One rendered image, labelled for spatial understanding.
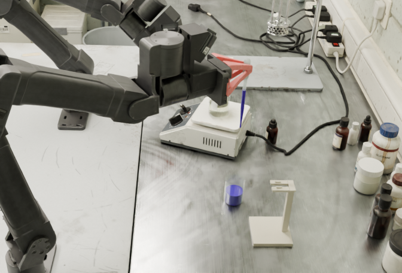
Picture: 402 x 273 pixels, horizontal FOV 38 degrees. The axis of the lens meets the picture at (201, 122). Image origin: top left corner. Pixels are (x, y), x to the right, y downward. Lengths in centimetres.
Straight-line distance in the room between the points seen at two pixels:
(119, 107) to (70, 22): 264
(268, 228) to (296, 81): 65
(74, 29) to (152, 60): 257
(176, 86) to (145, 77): 6
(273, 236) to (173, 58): 45
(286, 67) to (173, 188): 67
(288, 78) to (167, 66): 85
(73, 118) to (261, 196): 54
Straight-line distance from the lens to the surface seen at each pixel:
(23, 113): 160
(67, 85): 90
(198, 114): 140
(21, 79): 85
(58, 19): 362
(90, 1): 142
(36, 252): 104
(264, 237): 120
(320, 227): 126
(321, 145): 151
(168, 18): 140
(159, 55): 96
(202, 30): 99
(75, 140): 147
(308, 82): 176
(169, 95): 99
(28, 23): 147
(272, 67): 182
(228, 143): 138
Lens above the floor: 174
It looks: 33 degrees down
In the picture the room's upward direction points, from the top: 3 degrees clockwise
